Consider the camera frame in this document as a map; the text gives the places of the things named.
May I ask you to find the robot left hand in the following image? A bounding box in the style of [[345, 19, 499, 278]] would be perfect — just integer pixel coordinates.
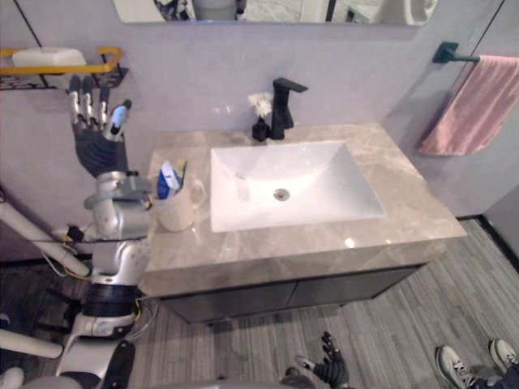
[[66, 74, 135, 179]]

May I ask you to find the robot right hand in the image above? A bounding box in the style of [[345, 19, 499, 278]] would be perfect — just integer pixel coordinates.
[[294, 331, 352, 389]]

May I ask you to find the blue toothpaste tube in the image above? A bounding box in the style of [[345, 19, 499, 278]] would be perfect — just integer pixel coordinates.
[[156, 160, 184, 201]]

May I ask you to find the white mug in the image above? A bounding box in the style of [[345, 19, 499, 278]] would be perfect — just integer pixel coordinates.
[[154, 177, 208, 233]]

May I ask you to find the white soap box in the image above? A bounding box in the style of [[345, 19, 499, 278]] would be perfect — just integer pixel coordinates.
[[11, 46, 88, 68]]

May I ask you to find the marble top vanity cabinet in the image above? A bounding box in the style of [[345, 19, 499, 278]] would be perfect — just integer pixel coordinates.
[[140, 121, 468, 326]]

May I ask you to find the person's grey sneaker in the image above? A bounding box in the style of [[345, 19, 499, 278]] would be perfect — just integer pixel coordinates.
[[487, 337, 519, 374], [435, 344, 483, 389]]

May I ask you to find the black vase with white flower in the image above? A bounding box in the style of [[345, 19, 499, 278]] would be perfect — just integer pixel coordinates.
[[247, 92, 274, 143]]

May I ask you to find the black faucet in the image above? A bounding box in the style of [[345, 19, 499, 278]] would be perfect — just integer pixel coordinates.
[[268, 77, 310, 141]]

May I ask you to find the white sink basin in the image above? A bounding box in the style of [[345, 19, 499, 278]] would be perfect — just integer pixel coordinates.
[[209, 139, 387, 234]]

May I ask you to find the pink towel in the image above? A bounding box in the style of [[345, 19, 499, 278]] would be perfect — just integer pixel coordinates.
[[417, 54, 519, 157]]

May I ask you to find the teal towel bar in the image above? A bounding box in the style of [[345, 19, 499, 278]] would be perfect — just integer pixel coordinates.
[[432, 41, 519, 66]]

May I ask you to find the yellow and black wall shelf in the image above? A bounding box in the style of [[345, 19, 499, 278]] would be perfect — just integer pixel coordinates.
[[0, 45, 130, 92]]

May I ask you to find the black hanging cable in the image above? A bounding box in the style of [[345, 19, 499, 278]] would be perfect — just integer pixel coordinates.
[[13, 0, 44, 48]]

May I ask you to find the wall mirror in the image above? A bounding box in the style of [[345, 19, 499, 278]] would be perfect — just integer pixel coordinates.
[[110, 0, 441, 28]]

